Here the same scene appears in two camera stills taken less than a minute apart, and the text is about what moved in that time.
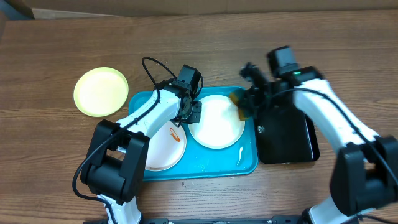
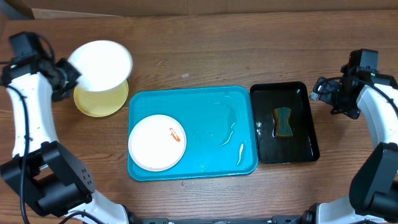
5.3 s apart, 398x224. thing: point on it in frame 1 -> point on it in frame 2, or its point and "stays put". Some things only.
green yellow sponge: x=238 y=97 -> x=282 y=127
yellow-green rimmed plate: x=101 y=91 stays put
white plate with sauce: x=220 y=126 -> x=103 y=65
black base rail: x=280 y=219 stays put
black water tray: x=285 y=134 stays put
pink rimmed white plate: x=166 y=148 stays put
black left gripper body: x=194 y=116 -> x=72 y=74
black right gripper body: x=252 y=95 -> x=325 y=93
